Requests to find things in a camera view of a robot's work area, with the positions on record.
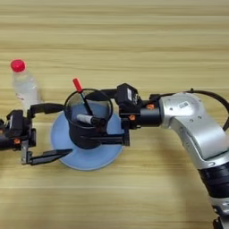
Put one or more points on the blue round plate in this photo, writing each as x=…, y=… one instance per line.
x=89, y=158

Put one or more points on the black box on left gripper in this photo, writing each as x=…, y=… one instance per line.
x=16, y=123

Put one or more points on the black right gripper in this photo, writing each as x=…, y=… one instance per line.
x=149, y=116

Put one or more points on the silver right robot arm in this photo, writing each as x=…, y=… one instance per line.
x=190, y=125

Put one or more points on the clear plastic bottle red cap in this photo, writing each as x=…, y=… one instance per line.
x=25, y=86

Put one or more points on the black mesh pen cup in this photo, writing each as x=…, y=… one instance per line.
x=77, y=131

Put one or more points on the black pen with red cap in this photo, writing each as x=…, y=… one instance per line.
x=77, y=85

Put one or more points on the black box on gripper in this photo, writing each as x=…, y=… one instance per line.
x=16, y=123
x=128, y=97

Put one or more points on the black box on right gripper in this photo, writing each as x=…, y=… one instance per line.
x=128, y=97

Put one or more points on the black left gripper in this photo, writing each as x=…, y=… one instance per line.
x=12, y=143

